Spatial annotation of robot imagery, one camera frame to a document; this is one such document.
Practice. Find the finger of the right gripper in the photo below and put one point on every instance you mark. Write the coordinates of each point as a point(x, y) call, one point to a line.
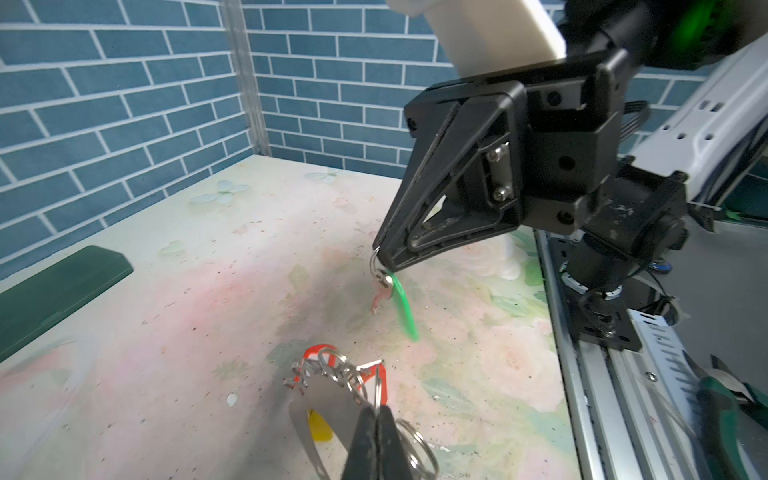
point(464, 181)

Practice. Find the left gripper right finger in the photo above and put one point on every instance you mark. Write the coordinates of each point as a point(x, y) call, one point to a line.
point(391, 459)

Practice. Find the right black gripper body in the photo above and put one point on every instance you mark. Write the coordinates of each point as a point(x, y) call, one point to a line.
point(575, 108)

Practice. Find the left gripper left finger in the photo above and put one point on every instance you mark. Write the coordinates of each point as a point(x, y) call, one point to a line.
point(362, 458)

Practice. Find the green key tag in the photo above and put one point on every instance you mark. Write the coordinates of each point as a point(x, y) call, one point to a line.
point(403, 308)

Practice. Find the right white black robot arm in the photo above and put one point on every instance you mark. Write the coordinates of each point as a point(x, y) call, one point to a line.
point(696, 94)

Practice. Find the yellow key tag left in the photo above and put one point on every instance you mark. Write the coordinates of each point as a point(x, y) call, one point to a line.
point(320, 430)

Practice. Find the red key tag with label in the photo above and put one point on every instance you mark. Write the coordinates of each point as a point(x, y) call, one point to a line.
point(367, 381)

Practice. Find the dark green sponge block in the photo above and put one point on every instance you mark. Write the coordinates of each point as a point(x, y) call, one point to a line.
point(34, 306)

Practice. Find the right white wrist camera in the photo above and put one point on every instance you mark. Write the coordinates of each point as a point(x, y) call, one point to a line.
point(485, 36)

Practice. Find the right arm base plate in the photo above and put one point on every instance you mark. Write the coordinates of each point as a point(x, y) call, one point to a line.
point(601, 318)

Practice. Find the aluminium rail frame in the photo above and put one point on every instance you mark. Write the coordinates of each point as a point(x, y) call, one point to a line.
point(635, 414)

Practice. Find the green handled pliers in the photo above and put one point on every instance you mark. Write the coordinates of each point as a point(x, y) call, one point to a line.
point(722, 396)

